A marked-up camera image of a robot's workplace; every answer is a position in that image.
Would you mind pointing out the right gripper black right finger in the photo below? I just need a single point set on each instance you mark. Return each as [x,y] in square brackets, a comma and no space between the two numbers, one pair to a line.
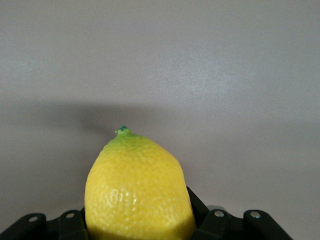
[225,227]

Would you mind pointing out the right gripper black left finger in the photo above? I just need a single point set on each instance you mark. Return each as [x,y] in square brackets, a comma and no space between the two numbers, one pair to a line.
[50,227]

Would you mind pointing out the yellow lemon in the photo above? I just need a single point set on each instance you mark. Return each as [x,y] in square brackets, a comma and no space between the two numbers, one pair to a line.
[137,187]

